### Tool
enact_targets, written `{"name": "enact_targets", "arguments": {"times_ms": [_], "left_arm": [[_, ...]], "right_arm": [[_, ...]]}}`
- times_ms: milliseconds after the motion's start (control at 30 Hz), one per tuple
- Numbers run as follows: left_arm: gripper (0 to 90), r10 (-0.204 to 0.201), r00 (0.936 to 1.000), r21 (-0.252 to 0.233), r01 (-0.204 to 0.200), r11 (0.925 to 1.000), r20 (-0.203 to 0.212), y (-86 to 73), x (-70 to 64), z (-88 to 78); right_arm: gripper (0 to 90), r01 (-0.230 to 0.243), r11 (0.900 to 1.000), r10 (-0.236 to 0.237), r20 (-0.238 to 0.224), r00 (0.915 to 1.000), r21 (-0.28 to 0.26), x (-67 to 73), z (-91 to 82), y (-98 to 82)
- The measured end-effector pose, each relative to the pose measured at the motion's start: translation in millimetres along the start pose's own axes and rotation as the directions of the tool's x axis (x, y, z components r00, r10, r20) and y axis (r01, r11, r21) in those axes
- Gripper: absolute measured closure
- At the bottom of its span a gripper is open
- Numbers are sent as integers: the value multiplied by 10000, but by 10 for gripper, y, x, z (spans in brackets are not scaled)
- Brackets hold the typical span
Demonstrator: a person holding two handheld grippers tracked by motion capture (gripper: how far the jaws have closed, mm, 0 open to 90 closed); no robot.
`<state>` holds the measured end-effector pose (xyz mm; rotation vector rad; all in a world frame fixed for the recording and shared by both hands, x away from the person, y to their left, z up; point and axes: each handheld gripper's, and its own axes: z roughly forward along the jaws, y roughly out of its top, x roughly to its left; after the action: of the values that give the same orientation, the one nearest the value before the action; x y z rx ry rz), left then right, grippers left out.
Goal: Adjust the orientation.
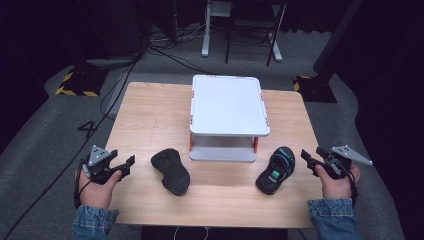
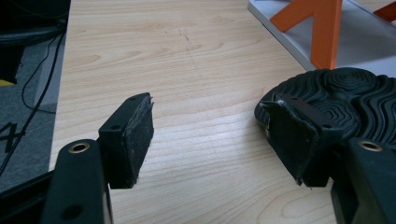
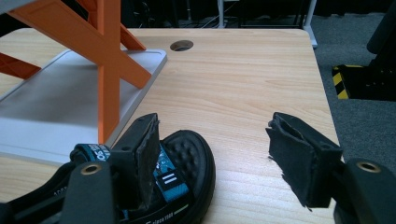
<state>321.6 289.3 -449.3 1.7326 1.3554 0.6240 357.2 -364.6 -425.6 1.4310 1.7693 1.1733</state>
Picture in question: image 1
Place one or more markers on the black yellow striped stand base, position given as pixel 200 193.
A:
pixel 80 83
pixel 316 90

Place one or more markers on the black slanted pole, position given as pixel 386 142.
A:
pixel 336 36

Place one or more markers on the person's right hand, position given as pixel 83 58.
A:
pixel 338 188

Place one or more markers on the person's left hand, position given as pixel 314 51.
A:
pixel 96 195

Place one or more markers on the white shoe rack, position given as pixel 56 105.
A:
pixel 228 105

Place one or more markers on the black folding chair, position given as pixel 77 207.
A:
pixel 253 23

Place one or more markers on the black shoe with green label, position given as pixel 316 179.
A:
pixel 275 173

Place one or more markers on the white metal stand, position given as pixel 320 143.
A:
pixel 206 40

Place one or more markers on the grey flat floor plate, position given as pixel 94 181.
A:
pixel 110 62

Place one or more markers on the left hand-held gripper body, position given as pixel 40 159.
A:
pixel 100 166

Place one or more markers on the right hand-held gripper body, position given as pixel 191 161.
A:
pixel 338 165

